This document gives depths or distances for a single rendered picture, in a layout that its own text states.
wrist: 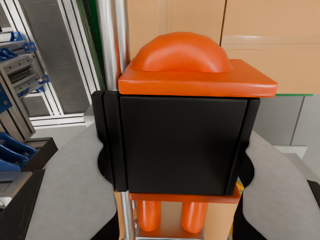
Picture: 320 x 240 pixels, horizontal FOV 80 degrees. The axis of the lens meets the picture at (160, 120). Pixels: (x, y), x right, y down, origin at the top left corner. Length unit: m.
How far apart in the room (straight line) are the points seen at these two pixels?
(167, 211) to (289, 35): 0.79
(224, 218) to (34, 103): 1.26
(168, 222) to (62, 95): 1.21
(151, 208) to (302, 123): 1.74
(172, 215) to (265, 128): 1.57
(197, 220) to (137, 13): 0.69
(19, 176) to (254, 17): 0.90
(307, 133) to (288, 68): 1.08
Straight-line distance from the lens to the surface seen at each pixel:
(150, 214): 0.18
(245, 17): 0.81
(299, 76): 0.96
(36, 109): 1.49
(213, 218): 0.67
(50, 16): 1.24
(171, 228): 0.20
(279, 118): 1.74
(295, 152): 1.99
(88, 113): 0.88
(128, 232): 0.18
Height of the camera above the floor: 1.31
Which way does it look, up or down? 60 degrees down
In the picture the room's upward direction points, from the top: 177 degrees counter-clockwise
